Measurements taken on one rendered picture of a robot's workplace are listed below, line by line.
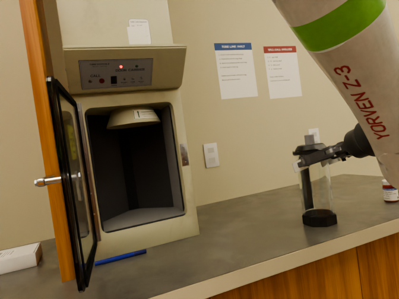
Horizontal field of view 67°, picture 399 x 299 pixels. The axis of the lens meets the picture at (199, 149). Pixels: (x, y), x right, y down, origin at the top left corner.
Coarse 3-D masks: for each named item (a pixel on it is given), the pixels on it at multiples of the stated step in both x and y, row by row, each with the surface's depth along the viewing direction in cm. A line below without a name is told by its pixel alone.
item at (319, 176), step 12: (300, 156) 89; (312, 168) 88; (324, 168) 88; (300, 180) 91; (312, 180) 88; (324, 180) 88; (300, 192) 92; (312, 192) 88; (324, 192) 88; (312, 204) 88; (324, 204) 88; (312, 216) 89; (324, 216) 88
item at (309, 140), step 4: (304, 136) 92; (308, 136) 90; (312, 136) 90; (308, 140) 90; (312, 140) 90; (308, 144) 91; (312, 144) 90; (316, 144) 88; (320, 144) 88; (324, 144) 90; (296, 148) 92; (300, 148) 90; (304, 148) 89; (308, 148) 88; (312, 148) 87; (316, 148) 87; (320, 148) 87
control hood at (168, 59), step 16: (64, 48) 73; (80, 48) 74; (96, 48) 76; (112, 48) 77; (128, 48) 78; (144, 48) 80; (160, 48) 82; (176, 48) 83; (160, 64) 85; (176, 64) 87; (80, 80) 80; (160, 80) 89; (176, 80) 91
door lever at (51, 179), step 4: (48, 176) 60; (52, 176) 62; (60, 176) 57; (36, 180) 56; (40, 180) 56; (44, 180) 56; (48, 180) 56; (52, 180) 57; (56, 180) 57; (60, 180) 57; (36, 184) 56; (40, 184) 56; (44, 184) 56; (48, 184) 57
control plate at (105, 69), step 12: (84, 60) 76; (96, 60) 77; (108, 60) 79; (120, 60) 80; (132, 60) 81; (144, 60) 82; (84, 72) 79; (96, 72) 80; (108, 72) 81; (120, 72) 82; (132, 72) 84; (144, 72) 85; (84, 84) 81; (96, 84) 82; (108, 84) 83; (120, 84) 85; (132, 84) 86; (144, 84) 88
